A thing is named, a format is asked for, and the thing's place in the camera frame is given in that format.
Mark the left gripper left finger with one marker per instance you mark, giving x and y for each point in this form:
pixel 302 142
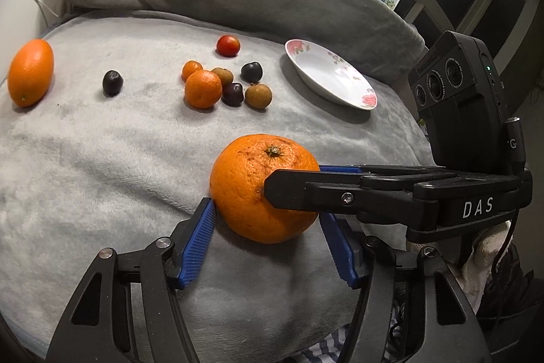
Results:
pixel 97 324

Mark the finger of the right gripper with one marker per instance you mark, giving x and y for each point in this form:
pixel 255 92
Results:
pixel 326 192
pixel 340 168

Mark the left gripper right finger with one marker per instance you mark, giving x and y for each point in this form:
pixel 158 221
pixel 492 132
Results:
pixel 439 323

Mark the large round orange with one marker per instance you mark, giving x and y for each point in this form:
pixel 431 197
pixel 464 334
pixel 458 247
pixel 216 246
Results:
pixel 237 183

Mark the brown longan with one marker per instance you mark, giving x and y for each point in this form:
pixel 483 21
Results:
pixel 258 96
pixel 225 75

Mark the dark cherry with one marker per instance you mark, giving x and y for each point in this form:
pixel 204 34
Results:
pixel 112 83
pixel 232 94
pixel 252 72

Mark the small mandarin orange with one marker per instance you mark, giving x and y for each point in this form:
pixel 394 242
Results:
pixel 202 90

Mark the small orange kumquat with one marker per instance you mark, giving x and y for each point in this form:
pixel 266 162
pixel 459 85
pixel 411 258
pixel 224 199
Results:
pixel 189 68

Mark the right gloved hand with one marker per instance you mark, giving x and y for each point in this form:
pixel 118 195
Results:
pixel 470 264

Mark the white floral plate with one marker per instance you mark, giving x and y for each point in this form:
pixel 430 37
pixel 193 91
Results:
pixel 330 76

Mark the striped sleeve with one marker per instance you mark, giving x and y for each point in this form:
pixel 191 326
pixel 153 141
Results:
pixel 328 349

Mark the red tomato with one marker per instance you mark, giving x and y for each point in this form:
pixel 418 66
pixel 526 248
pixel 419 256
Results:
pixel 228 46

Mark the grey fleece seat blanket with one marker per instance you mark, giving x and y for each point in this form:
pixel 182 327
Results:
pixel 82 171

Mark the oval orange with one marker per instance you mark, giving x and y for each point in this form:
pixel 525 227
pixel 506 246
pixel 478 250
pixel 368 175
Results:
pixel 30 73

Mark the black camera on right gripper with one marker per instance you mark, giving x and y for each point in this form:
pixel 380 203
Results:
pixel 461 99

